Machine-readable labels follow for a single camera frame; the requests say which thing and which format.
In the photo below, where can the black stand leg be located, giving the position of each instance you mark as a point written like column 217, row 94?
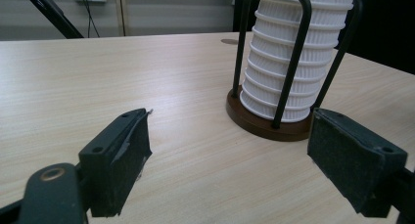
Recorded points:
column 52, row 12

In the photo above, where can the stack of white paper cups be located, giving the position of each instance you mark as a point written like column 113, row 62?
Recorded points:
column 277, row 51

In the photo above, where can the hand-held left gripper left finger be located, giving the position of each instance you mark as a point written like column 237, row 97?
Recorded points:
column 107, row 171

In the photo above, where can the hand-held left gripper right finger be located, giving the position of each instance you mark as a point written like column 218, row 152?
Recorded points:
column 352, row 158

